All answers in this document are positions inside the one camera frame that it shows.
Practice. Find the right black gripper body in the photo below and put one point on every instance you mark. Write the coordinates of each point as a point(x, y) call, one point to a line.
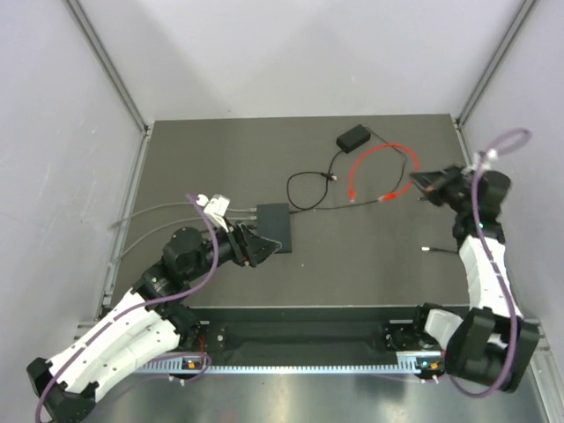
point(454, 191)

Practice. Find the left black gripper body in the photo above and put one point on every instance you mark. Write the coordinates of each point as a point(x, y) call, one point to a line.
point(233, 244)

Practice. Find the black network switch box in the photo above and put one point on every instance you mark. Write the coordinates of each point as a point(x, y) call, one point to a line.
point(273, 221)

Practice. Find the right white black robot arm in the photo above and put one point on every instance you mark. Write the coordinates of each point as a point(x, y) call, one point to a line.
point(481, 246)

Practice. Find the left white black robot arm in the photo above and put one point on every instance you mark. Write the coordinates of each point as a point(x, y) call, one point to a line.
point(149, 321)

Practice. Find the black power adapter brick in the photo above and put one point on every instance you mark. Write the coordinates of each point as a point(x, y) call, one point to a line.
point(353, 138)

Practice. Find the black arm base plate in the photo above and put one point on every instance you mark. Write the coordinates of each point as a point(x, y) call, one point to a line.
point(381, 327)

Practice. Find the aluminium frame rail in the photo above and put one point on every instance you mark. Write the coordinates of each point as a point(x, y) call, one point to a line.
point(476, 331)

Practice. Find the grey slotted cable duct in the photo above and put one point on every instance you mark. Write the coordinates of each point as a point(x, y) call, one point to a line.
point(401, 363)

